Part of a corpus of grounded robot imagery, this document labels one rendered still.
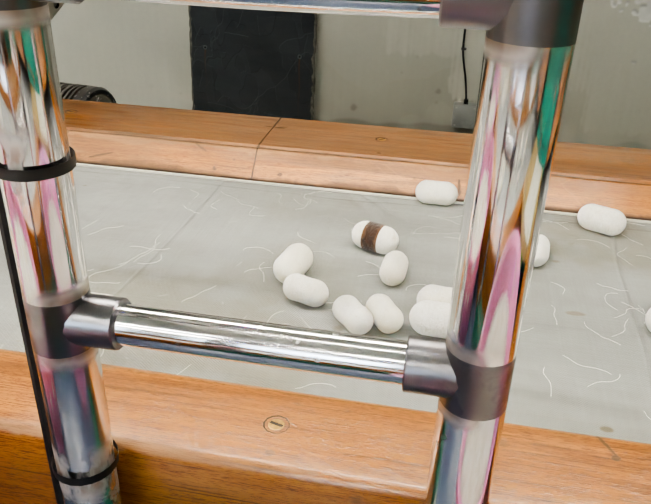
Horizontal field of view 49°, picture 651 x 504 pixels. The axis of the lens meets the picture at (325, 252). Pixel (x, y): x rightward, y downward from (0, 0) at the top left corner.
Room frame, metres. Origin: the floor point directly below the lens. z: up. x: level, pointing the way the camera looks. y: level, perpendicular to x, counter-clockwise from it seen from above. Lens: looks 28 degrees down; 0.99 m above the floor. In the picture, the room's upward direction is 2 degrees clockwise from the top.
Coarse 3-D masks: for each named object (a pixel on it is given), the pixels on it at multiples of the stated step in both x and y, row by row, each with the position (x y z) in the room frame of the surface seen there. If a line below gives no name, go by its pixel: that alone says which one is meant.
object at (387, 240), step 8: (360, 224) 0.47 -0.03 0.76; (352, 232) 0.47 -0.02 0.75; (360, 232) 0.46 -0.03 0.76; (384, 232) 0.46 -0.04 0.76; (392, 232) 0.46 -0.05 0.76; (376, 240) 0.46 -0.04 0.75; (384, 240) 0.45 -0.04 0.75; (392, 240) 0.45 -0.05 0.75; (376, 248) 0.45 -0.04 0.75; (384, 248) 0.45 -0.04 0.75; (392, 248) 0.45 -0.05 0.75
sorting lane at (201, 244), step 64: (128, 192) 0.56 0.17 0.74; (192, 192) 0.56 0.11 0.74; (256, 192) 0.57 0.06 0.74; (320, 192) 0.57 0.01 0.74; (0, 256) 0.44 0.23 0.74; (128, 256) 0.44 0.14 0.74; (192, 256) 0.45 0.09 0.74; (256, 256) 0.45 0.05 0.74; (320, 256) 0.45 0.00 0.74; (384, 256) 0.46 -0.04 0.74; (448, 256) 0.46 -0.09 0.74; (576, 256) 0.47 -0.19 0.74; (640, 256) 0.47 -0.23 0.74; (0, 320) 0.36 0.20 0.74; (256, 320) 0.37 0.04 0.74; (320, 320) 0.37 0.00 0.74; (576, 320) 0.38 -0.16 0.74; (640, 320) 0.38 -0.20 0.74; (256, 384) 0.31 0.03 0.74; (320, 384) 0.31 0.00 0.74; (384, 384) 0.31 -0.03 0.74; (512, 384) 0.31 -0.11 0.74; (576, 384) 0.32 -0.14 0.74; (640, 384) 0.32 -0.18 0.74
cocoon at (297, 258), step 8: (288, 248) 0.43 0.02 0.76; (296, 248) 0.43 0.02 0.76; (304, 248) 0.43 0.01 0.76; (280, 256) 0.42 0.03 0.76; (288, 256) 0.41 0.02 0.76; (296, 256) 0.42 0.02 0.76; (304, 256) 0.42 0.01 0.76; (312, 256) 0.43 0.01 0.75; (280, 264) 0.41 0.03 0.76; (288, 264) 0.41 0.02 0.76; (296, 264) 0.41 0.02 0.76; (304, 264) 0.42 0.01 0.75; (280, 272) 0.41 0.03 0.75; (288, 272) 0.41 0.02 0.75; (296, 272) 0.41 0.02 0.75; (304, 272) 0.42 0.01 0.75; (280, 280) 0.41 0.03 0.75
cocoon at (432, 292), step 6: (426, 288) 0.38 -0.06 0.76; (432, 288) 0.38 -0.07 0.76; (438, 288) 0.38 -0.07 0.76; (444, 288) 0.38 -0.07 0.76; (450, 288) 0.38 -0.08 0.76; (420, 294) 0.38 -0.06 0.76; (426, 294) 0.38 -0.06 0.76; (432, 294) 0.38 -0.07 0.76; (438, 294) 0.38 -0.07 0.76; (444, 294) 0.38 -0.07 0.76; (450, 294) 0.38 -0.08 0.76; (420, 300) 0.38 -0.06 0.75; (432, 300) 0.37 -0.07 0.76; (438, 300) 0.37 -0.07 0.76; (444, 300) 0.37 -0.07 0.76; (450, 300) 0.37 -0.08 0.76
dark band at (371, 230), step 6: (372, 222) 0.47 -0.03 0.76; (366, 228) 0.46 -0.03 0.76; (372, 228) 0.46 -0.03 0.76; (378, 228) 0.46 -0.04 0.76; (366, 234) 0.46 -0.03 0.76; (372, 234) 0.46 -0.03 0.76; (360, 240) 0.46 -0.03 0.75; (366, 240) 0.46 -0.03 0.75; (372, 240) 0.46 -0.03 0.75; (366, 246) 0.46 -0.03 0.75; (372, 246) 0.46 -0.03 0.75
